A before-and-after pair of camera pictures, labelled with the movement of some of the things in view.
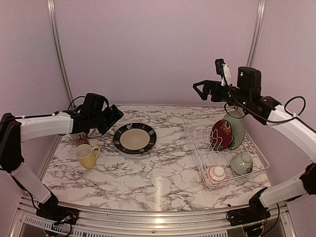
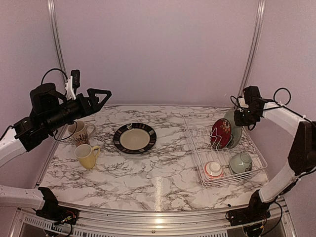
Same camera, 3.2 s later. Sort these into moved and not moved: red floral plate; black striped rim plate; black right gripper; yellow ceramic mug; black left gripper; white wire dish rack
Moved: black left gripper; black right gripper
Not moved: black striped rim plate; white wire dish rack; yellow ceramic mug; red floral plate
